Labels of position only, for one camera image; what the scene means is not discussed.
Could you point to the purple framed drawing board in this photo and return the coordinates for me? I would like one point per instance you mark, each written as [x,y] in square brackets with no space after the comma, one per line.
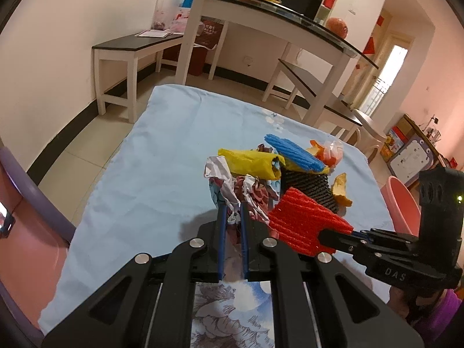
[413,159]

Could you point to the balcony door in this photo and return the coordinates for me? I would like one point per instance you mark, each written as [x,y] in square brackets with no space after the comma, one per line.
[388,76]

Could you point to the white bench with papers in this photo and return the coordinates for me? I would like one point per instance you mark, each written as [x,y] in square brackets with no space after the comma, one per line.
[127,43]

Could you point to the pink and purple plastic chair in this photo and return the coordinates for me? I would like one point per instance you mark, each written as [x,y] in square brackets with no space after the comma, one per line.
[29,232]

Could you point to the large orange peel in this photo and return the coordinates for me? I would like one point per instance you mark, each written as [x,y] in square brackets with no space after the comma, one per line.
[340,192]

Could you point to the printed paper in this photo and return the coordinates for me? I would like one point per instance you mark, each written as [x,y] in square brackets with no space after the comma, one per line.
[221,174]

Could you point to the red paper wall decoration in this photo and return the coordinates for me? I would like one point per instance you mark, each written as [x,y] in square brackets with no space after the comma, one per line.
[380,20]

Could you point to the white wall socket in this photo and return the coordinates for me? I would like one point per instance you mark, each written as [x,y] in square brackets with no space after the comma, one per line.
[248,60]

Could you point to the pink plastic basin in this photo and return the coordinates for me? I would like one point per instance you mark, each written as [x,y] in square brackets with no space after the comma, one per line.
[402,203]

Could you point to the clear plastic bag with orange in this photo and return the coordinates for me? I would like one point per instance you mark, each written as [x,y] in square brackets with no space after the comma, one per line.
[331,156]

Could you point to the light blue printed cloth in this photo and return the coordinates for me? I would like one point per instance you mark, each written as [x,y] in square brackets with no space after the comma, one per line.
[163,152]

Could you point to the wooden desk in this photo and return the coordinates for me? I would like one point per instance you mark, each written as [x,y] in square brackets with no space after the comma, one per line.
[431,137]

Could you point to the round orange pomelo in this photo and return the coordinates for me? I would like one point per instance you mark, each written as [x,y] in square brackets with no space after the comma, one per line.
[337,27]

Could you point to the glass top white dining table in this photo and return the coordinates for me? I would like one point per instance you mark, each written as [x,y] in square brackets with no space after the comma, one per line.
[275,18]

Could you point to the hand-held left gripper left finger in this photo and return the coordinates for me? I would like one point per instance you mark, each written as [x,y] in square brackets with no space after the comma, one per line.
[220,241]

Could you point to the dark red carton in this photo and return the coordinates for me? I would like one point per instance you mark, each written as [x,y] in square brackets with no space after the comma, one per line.
[195,58]

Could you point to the yellow plastic bag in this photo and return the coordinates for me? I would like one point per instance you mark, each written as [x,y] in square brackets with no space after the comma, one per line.
[246,159]

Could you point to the red foam net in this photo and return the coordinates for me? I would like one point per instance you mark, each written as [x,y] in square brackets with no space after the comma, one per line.
[301,217]

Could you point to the beige plastic stool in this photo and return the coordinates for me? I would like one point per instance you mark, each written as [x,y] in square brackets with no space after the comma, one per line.
[369,127]

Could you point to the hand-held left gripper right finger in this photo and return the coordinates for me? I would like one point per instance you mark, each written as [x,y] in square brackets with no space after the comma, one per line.
[245,241]

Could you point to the blue box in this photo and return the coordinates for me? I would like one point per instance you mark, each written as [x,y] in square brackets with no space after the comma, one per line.
[188,0]

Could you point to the white plastic bag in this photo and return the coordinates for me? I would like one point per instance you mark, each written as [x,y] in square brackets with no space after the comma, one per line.
[160,14]

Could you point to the red diamond wall decoration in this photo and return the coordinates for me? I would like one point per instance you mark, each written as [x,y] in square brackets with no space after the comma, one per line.
[370,46]

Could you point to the person's right hand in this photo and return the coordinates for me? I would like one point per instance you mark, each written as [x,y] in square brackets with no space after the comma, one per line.
[400,302]

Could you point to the black foam net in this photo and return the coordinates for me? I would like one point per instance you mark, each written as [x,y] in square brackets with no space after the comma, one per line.
[311,188]

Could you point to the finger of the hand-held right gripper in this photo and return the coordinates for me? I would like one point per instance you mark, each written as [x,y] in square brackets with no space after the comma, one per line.
[391,237]
[342,243]

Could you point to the white bench dark seat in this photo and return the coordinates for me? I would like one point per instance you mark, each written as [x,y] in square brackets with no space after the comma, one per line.
[308,79]

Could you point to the colourful fruit carton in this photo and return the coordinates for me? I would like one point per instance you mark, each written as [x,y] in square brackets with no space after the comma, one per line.
[393,143]

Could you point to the pink plastic bag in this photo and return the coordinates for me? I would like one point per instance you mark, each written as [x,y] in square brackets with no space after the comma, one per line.
[180,23]

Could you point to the blue foam net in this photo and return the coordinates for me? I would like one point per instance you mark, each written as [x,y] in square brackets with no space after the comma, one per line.
[293,152]

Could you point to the person's right forearm purple sleeve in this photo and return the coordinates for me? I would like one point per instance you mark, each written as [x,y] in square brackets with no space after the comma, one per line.
[440,315]

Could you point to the white paper sheets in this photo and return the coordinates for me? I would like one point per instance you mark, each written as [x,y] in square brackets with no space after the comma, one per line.
[152,33]

